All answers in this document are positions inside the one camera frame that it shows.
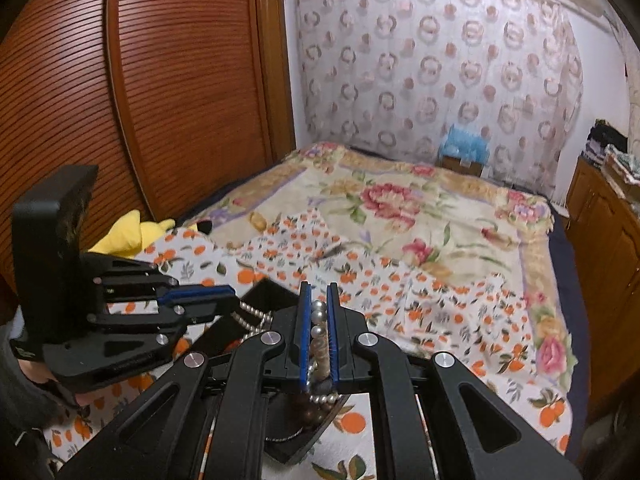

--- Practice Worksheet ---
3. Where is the white pearl necklace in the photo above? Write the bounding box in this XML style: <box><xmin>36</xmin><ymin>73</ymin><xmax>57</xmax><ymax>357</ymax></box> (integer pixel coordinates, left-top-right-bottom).
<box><xmin>230</xmin><ymin>299</ymin><xmax>344</xmax><ymax>409</ymax></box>

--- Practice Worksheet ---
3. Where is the black square jewelry box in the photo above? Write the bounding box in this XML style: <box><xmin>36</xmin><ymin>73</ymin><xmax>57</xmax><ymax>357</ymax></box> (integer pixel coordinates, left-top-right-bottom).
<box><xmin>204</xmin><ymin>280</ymin><xmax>371</xmax><ymax>479</ymax></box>

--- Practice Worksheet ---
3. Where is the person's left hand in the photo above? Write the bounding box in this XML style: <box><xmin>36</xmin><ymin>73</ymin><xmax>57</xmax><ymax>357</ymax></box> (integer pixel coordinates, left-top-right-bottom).
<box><xmin>1</xmin><ymin>322</ymin><xmax>79</xmax><ymax>434</ymax></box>

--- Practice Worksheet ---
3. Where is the yellow plush toy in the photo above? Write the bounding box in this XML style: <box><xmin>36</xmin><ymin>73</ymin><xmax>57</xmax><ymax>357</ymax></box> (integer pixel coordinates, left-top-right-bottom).
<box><xmin>89</xmin><ymin>209</ymin><xmax>176</xmax><ymax>259</ymax></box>

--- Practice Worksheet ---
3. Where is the orange-print white cloth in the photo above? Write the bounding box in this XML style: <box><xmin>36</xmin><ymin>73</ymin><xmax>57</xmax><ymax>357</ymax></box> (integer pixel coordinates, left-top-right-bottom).
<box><xmin>44</xmin><ymin>209</ymin><xmax>573</xmax><ymax>479</ymax></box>

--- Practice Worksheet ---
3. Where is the dark blue bed sheet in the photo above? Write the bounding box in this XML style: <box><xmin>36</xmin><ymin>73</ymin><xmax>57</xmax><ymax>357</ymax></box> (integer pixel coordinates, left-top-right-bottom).
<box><xmin>549</xmin><ymin>204</ymin><xmax>590</xmax><ymax>464</ymax></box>

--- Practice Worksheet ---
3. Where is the floral bed blanket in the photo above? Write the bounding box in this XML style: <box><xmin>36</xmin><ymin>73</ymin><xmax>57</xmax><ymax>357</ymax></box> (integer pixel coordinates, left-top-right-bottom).
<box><xmin>192</xmin><ymin>140</ymin><xmax>582</xmax><ymax>396</ymax></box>

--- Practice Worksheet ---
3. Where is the brown louvered wardrobe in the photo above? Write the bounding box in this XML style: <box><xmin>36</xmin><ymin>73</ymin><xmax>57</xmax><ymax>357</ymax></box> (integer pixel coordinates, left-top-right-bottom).
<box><xmin>1</xmin><ymin>0</ymin><xmax>276</xmax><ymax>280</ymax></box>

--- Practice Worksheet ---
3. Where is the wooden sideboard cabinet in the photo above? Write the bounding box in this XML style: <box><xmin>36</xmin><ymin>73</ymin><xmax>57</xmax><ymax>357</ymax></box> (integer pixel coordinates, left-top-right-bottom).
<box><xmin>566</xmin><ymin>157</ymin><xmax>639</xmax><ymax>419</ymax></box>

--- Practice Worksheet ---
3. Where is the blue plastic bag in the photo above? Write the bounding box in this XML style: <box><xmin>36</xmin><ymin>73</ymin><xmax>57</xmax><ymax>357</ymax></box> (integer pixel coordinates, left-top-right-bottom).
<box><xmin>438</xmin><ymin>126</ymin><xmax>489</xmax><ymax>165</ymax></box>

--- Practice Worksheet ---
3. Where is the patterned lace curtain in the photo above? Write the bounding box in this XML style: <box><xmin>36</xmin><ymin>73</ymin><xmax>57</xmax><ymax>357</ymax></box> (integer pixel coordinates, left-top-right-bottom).
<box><xmin>294</xmin><ymin>0</ymin><xmax>582</xmax><ymax>195</ymax></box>

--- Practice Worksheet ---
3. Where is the stack of folded clothes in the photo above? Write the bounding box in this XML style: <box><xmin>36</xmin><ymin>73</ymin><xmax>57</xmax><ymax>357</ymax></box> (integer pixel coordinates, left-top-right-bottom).
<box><xmin>582</xmin><ymin>119</ymin><xmax>639</xmax><ymax>204</ymax></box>

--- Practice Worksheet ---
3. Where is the beige side curtain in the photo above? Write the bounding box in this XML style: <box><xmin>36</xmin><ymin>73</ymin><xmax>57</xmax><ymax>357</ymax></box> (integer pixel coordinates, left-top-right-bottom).
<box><xmin>618</xmin><ymin>22</ymin><xmax>640</xmax><ymax>156</ymax></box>

